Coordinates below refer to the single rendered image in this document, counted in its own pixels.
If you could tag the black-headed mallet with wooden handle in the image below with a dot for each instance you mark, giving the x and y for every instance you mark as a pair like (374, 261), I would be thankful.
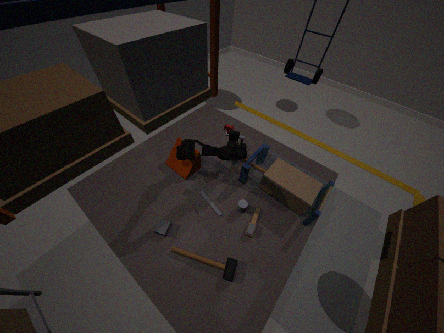
(229, 268)

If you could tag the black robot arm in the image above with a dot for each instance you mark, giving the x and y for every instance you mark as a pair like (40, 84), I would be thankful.
(186, 150)

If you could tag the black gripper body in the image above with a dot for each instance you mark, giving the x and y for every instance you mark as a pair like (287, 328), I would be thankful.
(233, 136)

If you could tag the grey and red crank handle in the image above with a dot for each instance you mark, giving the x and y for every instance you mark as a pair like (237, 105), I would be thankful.
(229, 127)

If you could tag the dark grey cylinder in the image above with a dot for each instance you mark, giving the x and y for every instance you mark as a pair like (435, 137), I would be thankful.
(242, 206)

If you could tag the grey flat bar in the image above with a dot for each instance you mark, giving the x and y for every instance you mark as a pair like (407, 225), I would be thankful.
(219, 213)

